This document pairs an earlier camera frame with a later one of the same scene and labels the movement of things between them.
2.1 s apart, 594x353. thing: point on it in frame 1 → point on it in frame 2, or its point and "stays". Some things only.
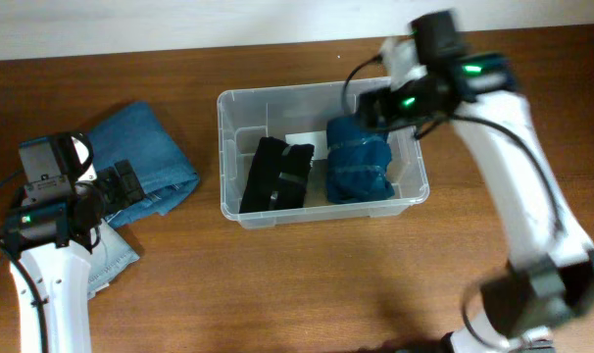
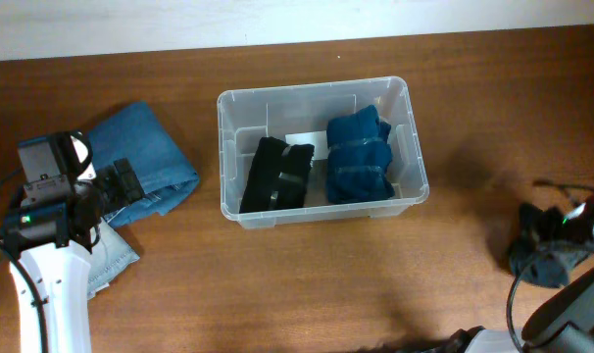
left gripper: [123, 195] stays
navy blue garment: [358, 162] stays
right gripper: [393, 108] → [568, 222]
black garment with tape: [276, 176] stays
